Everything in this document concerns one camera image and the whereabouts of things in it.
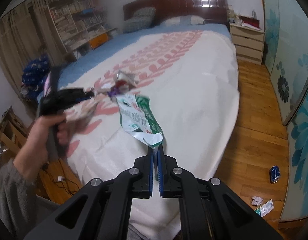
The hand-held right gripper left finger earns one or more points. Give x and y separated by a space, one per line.
151 170

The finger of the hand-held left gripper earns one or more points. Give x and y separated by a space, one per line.
85 95

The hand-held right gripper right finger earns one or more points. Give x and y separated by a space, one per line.
161 177

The green white plastic packet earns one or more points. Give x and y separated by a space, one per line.
139 115

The person's left forearm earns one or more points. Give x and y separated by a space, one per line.
19 170

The person's left hand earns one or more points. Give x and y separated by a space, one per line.
40 132

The navy star print cloth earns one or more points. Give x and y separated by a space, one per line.
35 75

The red wrapper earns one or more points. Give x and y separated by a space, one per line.
121 83

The silver foil wrapper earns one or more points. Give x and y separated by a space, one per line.
126 76

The blue bedsheet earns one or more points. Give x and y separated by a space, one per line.
114 47

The orange storage box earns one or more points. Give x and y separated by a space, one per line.
99 41

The wooden bookshelf with books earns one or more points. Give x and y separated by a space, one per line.
76 22

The beige curtain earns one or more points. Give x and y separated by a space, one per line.
16 37

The white charger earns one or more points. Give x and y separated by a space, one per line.
61 178

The bed with patterned blanket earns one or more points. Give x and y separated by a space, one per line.
188 92

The green checked pillow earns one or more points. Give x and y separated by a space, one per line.
144 12
137 25

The small crumpled paper ball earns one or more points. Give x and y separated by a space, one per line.
257 201

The small green white packet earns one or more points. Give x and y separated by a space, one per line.
265 207

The blue drink can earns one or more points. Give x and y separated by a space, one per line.
275 174

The white blue pillow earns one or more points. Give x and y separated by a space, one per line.
181 20

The dark wooden headboard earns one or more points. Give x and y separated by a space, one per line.
176 5

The floral sliding wardrobe door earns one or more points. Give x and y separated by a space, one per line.
288 42
302 167

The beige nightstand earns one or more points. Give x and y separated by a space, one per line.
247 45

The white mug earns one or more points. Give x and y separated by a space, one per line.
237 20

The red box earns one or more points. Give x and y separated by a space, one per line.
251 22

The small bottle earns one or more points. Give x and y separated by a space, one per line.
254 13

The wooden frame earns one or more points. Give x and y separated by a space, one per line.
13 130

